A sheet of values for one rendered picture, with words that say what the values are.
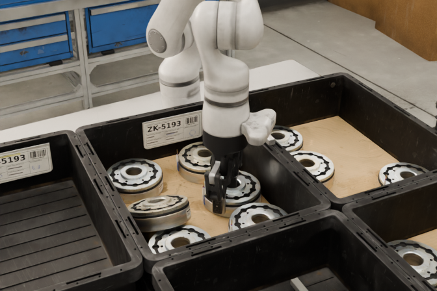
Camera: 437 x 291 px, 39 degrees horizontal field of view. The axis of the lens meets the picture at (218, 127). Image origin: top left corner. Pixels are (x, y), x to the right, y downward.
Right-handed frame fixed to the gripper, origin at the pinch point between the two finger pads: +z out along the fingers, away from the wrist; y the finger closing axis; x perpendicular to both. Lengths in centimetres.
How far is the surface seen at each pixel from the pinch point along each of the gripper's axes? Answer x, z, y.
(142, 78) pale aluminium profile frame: -103, 73, -176
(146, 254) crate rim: -2.6, -7.2, 25.2
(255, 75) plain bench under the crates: -18, 16, -82
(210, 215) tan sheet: -1.7, 2.9, 2.4
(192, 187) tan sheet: -7.8, 2.9, -4.5
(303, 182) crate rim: 13.6, -7.1, 1.5
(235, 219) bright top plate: 3.8, -0.1, 5.5
